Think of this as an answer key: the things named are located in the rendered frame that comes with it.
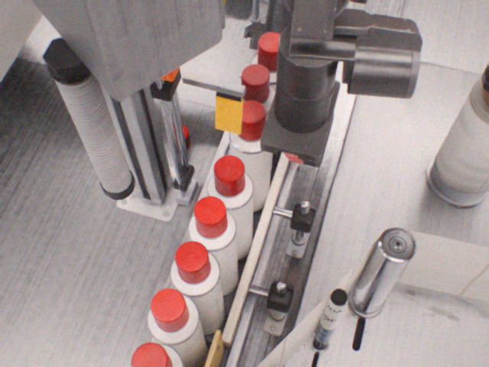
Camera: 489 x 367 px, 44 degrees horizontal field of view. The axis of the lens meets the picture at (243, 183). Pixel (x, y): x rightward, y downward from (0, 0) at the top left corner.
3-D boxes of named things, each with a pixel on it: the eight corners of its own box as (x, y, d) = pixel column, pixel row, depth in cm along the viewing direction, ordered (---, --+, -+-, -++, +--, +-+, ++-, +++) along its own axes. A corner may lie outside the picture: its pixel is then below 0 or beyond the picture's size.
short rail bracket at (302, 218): (306, 252, 85) (314, 215, 75) (286, 246, 86) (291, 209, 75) (312, 232, 87) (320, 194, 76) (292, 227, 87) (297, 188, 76)
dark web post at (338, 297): (324, 352, 73) (346, 306, 57) (310, 348, 74) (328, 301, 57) (328, 339, 74) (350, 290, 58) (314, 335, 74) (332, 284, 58)
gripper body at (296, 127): (339, 91, 67) (348, 45, 60) (318, 167, 62) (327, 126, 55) (283, 79, 68) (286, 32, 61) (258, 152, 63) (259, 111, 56)
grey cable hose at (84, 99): (128, 206, 61) (77, 75, 43) (97, 196, 62) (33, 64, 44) (141, 177, 63) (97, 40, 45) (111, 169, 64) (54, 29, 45)
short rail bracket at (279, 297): (285, 328, 80) (290, 300, 69) (240, 314, 81) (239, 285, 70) (291, 305, 81) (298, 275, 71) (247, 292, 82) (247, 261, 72)
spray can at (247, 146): (270, 212, 83) (276, 129, 65) (233, 215, 82) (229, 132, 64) (267, 179, 85) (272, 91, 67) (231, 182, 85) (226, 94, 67)
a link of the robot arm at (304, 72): (281, 8, 55) (276, 56, 52) (357, 14, 54) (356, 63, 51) (278, 60, 61) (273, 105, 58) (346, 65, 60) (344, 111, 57)
